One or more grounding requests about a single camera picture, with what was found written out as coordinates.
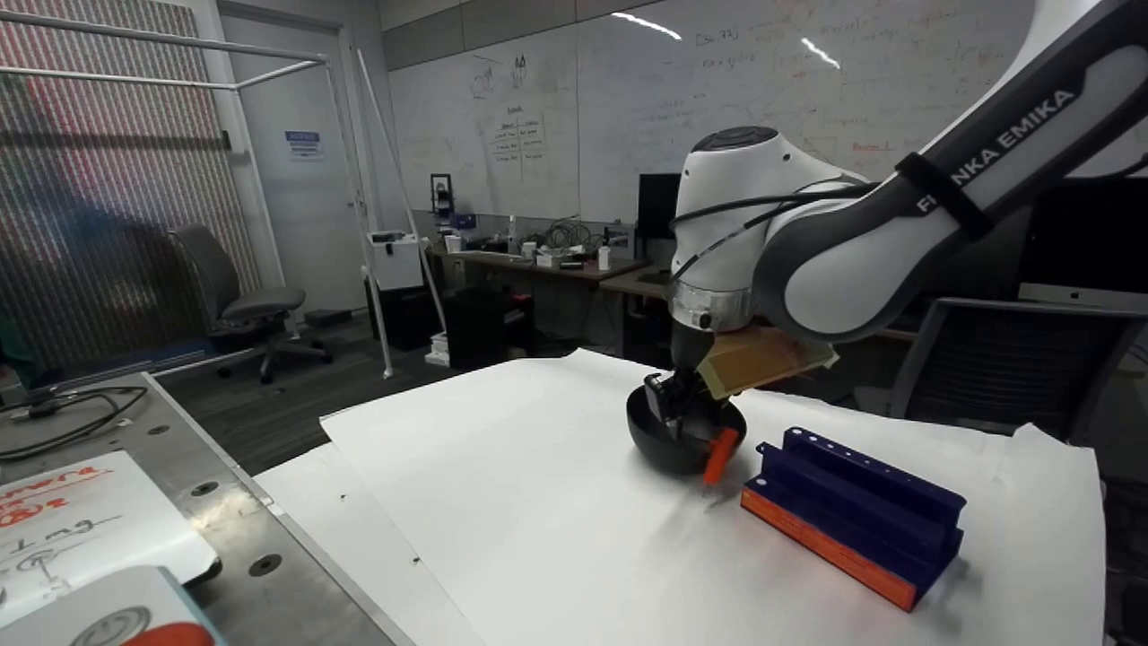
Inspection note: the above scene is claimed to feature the blue and orange holder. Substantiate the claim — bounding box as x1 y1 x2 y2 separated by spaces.
741 427 964 611

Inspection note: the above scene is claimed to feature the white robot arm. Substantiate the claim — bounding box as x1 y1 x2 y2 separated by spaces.
640 0 1148 439

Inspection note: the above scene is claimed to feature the wooden desk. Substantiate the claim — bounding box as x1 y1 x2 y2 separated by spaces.
449 250 673 302

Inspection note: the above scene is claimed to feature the white round-logo object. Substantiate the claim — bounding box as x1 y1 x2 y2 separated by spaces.
0 567 231 646

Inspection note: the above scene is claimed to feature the paper with orange writing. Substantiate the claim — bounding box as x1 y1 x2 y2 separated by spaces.
0 453 219 624

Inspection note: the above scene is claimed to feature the white paper sheet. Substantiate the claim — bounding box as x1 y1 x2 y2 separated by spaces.
258 351 1104 646

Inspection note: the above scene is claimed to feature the left black monitor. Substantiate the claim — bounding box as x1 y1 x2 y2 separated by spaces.
634 172 680 239

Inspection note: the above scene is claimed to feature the grey office chair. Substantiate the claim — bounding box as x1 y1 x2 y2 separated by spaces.
168 226 333 382

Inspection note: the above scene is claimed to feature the black mesh chair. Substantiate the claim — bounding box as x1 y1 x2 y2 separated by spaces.
890 296 1145 443

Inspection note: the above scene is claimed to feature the tan camera mount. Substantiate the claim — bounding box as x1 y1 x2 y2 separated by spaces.
697 326 835 397

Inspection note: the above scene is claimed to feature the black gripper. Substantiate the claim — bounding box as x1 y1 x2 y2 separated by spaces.
643 321 716 435

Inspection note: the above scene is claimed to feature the black cable on table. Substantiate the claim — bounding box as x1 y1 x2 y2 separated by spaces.
0 382 150 465

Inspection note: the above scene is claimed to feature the orange screwdriver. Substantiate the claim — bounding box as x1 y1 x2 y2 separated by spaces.
699 427 744 486

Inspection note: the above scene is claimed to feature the white box on stand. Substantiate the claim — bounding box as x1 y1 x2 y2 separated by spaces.
370 230 423 289

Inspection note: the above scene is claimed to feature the black bowl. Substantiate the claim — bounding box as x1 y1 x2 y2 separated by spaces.
625 382 748 476

